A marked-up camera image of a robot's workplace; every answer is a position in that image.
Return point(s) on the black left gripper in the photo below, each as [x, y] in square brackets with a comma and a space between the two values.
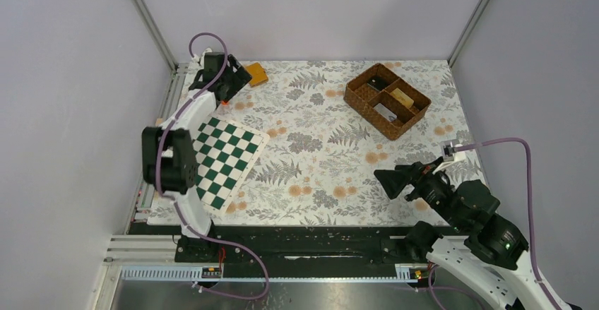
[241, 78]

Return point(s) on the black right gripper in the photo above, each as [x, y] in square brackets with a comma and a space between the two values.
[393, 180]

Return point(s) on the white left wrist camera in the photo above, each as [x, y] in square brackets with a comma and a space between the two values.
[198, 60]

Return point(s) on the green white chessboard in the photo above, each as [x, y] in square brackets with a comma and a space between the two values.
[226, 151]

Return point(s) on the grey card in basket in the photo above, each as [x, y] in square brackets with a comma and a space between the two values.
[385, 112]

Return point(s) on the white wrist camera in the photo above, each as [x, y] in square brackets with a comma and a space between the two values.
[449, 152]
[198, 60]

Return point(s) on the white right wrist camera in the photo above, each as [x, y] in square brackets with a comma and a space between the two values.
[449, 152]

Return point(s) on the black item in basket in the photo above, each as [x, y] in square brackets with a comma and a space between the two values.
[377, 83]

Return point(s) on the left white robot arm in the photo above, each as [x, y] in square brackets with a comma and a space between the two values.
[168, 158]

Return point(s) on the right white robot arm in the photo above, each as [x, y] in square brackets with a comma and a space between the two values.
[501, 269]

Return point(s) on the brown woven divided basket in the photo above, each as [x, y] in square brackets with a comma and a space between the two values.
[363, 99]

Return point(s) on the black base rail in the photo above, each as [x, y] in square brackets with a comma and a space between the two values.
[303, 252]

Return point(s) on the floral patterned table mat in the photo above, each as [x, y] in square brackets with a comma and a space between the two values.
[318, 167]

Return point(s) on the yellow block in basket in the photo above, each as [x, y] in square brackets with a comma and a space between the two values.
[402, 97]

